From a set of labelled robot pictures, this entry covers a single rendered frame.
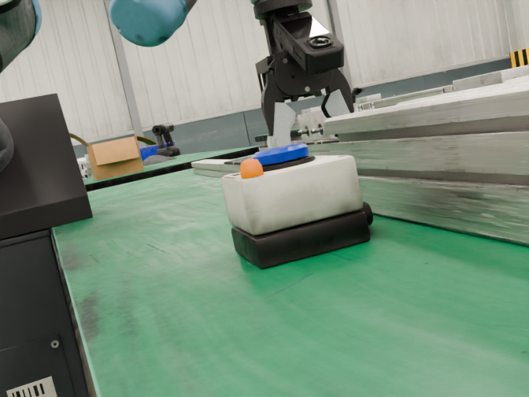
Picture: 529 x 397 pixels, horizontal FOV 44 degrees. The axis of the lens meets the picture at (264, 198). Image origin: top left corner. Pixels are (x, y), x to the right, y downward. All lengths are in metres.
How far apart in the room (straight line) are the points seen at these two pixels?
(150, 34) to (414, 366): 0.57
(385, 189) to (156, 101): 11.37
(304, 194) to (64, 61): 11.39
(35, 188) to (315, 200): 0.74
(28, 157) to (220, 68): 11.08
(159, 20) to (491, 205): 0.45
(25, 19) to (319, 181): 0.79
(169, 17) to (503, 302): 0.53
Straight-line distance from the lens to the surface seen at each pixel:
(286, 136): 0.77
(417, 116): 0.44
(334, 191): 0.43
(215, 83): 12.11
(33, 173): 1.14
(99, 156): 2.78
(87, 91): 11.72
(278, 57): 0.78
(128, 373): 0.29
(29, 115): 1.24
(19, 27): 1.12
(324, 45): 0.71
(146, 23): 0.74
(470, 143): 0.39
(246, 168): 0.42
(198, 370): 0.27
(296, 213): 0.42
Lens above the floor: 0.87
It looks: 7 degrees down
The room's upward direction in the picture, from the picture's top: 12 degrees counter-clockwise
